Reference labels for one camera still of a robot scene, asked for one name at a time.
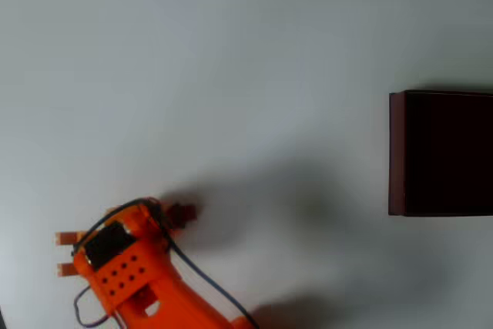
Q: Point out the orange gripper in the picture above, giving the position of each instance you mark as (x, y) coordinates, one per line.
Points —
(184, 213)

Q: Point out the small red object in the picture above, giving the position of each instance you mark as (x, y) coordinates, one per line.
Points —
(186, 211)

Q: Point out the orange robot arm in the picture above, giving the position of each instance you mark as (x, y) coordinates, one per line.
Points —
(185, 306)

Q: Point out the dark maroon cardboard box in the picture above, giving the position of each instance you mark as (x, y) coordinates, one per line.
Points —
(443, 155)

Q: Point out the orange pronged camera mount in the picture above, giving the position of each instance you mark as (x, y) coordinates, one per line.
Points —
(69, 238)

